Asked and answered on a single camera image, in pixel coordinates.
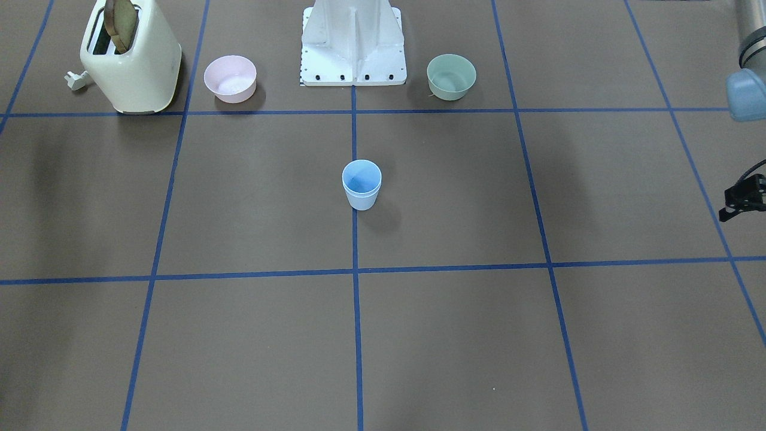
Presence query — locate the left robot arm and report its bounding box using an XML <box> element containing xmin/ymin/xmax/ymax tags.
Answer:
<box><xmin>719</xmin><ymin>1</ymin><xmax>765</xmax><ymax>223</ymax></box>

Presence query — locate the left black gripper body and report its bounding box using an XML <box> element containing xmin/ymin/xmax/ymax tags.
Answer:
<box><xmin>724</xmin><ymin>174</ymin><xmax>765</xmax><ymax>212</ymax></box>

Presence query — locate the toast slice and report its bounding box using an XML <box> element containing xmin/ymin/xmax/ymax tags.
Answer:
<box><xmin>104</xmin><ymin>0</ymin><xmax>139</xmax><ymax>54</ymax></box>

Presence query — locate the pink bowl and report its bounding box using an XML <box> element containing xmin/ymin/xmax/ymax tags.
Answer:
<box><xmin>203</xmin><ymin>55</ymin><xmax>257</xmax><ymax>104</ymax></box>

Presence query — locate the cream toaster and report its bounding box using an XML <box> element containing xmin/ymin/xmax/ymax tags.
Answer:
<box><xmin>79</xmin><ymin>1</ymin><xmax>183</xmax><ymax>114</ymax></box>

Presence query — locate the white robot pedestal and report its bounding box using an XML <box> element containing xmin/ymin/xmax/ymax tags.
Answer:
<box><xmin>299</xmin><ymin>1</ymin><xmax>408</xmax><ymax>87</ymax></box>

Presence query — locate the blue cup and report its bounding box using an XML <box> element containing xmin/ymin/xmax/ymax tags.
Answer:
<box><xmin>341</xmin><ymin>159</ymin><xmax>382</xmax><ymax>197</ymax></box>
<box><xmin>344</xmin><ymin>186</ymin><xmax>380</xmax><ymax>211</ymax></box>

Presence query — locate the green bowl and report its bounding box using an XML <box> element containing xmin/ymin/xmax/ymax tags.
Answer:
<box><xmin>426</xmin><ymin>53</ymin><xmax>477</xmax><ymax>101</ymax></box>

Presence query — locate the toaster power plug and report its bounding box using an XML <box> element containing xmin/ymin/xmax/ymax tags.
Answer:
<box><xmin>65</xmin><ymin>71</ymin><xmax>93</xmax><ymax>91</ymax></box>

